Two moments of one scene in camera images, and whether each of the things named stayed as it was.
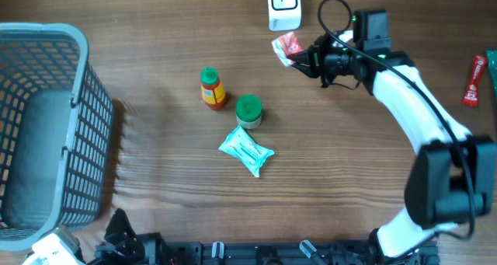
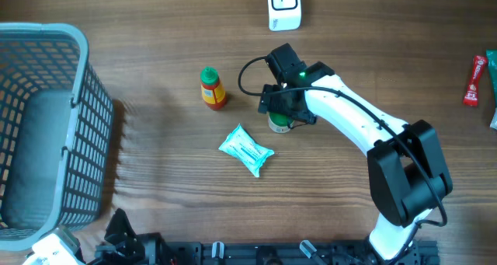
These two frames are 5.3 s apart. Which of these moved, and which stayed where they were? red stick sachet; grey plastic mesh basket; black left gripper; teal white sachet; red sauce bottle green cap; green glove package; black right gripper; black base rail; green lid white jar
Moved: green glove package; green lid white jar; black right gripper
Stayed: red sauce bottle green cap; grey plastic mesh basket; teal white sachet; black left gripper; red stick sachet; black base rail
